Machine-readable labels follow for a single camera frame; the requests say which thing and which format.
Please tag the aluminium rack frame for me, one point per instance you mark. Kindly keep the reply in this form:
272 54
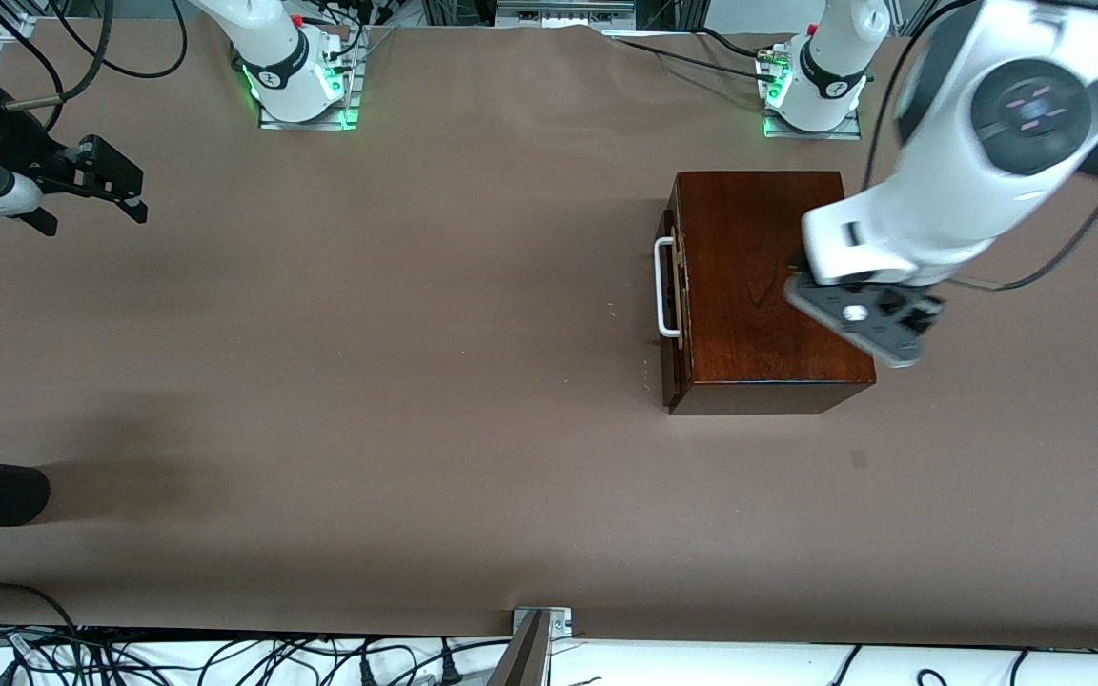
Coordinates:
559 11

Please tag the aluminium frame rail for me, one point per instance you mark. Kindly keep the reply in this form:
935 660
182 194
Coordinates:
15 27

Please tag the dark brown wooden cabinet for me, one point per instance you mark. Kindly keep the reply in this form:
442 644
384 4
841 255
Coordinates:
749 286

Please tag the silver metal corner bracket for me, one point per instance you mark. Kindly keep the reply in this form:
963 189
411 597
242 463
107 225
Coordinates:
559 621

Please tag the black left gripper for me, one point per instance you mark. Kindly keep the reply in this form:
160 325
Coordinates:
917 320

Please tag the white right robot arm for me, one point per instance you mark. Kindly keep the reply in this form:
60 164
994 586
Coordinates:
277 57

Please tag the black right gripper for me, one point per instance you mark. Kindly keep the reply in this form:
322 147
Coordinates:
8 143

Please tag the grey metal beam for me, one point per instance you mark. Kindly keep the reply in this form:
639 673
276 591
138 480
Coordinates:
525 657

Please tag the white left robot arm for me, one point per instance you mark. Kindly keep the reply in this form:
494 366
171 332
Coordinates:
940 210

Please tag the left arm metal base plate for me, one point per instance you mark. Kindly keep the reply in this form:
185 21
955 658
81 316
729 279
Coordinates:
811 133

